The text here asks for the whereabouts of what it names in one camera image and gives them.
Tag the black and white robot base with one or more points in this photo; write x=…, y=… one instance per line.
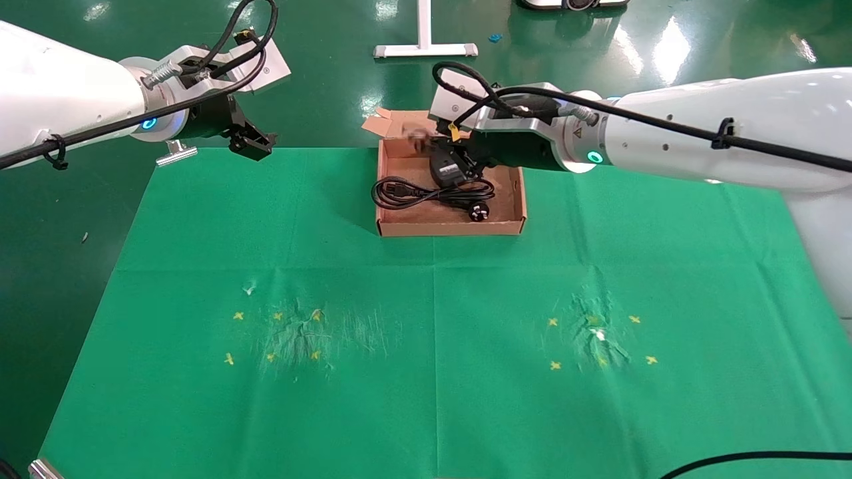
x=572, y=3

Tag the green table cloth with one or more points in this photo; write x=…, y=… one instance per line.
x=432, y=399

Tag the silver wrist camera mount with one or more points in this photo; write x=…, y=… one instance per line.
x=266, y=66
x=446, y=100

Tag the open brown cardboard box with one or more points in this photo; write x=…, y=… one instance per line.
x=439, y=223

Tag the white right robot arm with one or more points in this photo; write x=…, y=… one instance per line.
x=732, y=126

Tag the white stand base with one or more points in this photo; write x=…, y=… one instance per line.
x=426, y=48

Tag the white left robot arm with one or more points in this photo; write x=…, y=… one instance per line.
x=66, y=93

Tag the silver binder clip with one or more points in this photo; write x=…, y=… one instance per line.
x=174, y=156
x=45, y=470

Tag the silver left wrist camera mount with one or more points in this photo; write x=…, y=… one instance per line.
x=266, y=66

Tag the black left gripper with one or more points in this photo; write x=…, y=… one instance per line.
x=210, y=116

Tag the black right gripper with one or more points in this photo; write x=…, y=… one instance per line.
x=519, y=148

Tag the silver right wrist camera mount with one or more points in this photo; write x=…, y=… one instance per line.
x=446, y=100

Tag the yellow tag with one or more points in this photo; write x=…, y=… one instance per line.
x=454, y=130

